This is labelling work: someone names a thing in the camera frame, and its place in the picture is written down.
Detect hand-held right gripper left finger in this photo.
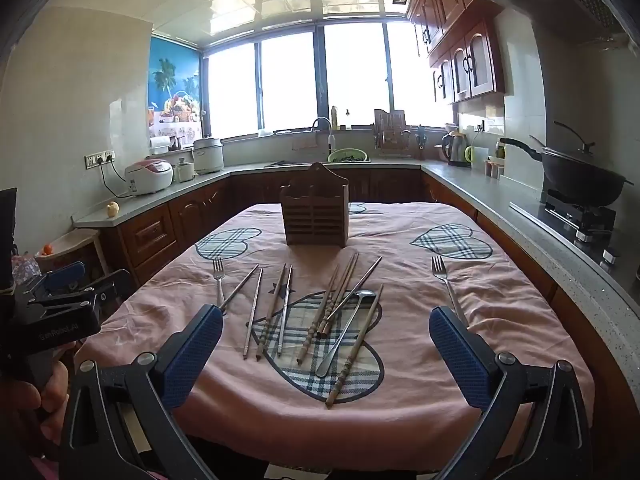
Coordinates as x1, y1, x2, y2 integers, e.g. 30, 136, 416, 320
59, 304, 224, 480

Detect gas stove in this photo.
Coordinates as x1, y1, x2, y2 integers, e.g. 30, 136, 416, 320
510, 189, 640, 273

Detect kitchen window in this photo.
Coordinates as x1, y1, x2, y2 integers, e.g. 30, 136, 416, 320
201, 19, 457, 141

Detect palm tree wall poster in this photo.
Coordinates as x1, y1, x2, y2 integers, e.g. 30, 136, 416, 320
148, 36, 202, 137

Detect pink heart-print tablecloth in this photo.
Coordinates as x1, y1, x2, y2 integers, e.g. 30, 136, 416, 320
75, 201, 596, 466

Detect electric kettle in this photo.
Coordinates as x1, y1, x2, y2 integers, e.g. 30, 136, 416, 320
441, 130, 472, 168

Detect small white lidded pot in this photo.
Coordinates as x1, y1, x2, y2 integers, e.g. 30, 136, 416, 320
172, 157, 196, 183

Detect wooden slatted utensil holder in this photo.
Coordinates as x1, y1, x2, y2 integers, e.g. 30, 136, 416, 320
279, 162, 350, 249

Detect white electric cooker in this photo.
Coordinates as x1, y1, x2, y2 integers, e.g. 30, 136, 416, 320
192, 137, 225, 175

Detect kitchen faucet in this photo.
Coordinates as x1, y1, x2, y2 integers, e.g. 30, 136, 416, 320
311, 116, 335, 158

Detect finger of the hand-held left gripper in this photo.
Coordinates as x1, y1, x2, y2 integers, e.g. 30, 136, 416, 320
27, 268, 133, 322
36, 260, 87, 297

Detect dark wooden chopstick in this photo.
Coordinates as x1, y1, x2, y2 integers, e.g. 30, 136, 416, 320
322, 252, 360, 339
318, 254, 355, 337

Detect wooden upper cabinets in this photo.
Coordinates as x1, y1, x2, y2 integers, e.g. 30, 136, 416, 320
406, 0, 506, 106

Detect green colander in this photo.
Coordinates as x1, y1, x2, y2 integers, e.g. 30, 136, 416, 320
327, 148, 368, 164

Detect metal chopstick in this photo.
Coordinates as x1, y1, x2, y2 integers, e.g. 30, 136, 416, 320
243, 267, 264, 360
277, 264, 294, 359
219, 263, 260, 312
332, 255, 384, 317

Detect red and white rice cooker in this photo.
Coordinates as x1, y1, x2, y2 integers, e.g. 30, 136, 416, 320
124, 158, 174, 196

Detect person's left hand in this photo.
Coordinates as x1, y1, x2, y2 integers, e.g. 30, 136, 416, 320
0, 360, 71, 457

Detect dish drying rack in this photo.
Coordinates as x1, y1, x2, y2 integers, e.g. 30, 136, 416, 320
373, 108, 413, 156

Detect black wok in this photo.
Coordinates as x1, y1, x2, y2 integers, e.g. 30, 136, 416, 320
499, 121, 635, 207

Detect metal fork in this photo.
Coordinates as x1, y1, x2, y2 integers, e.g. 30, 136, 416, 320
212, 257, 229, 313
430, 255, 470, 327

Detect wooden stool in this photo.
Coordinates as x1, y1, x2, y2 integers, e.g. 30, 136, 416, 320
36, 229, 110, 281

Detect metal spoon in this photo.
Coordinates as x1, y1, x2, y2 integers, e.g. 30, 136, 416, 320
315, 289, 377, 379

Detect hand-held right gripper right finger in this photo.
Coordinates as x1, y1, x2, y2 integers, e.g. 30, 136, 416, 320
428, 305, 596, 480

